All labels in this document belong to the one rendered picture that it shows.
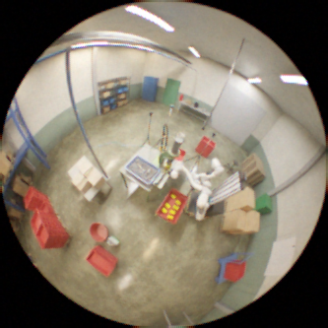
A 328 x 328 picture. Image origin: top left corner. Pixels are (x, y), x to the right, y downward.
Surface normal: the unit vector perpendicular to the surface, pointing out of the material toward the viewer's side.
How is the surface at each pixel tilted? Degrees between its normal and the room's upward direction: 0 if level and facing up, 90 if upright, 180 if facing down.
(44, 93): 90
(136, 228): 0
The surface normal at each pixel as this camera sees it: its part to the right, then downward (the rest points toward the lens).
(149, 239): 0.19, -0.55
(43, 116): 0.85, 0.50
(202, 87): -0.48, 0.66
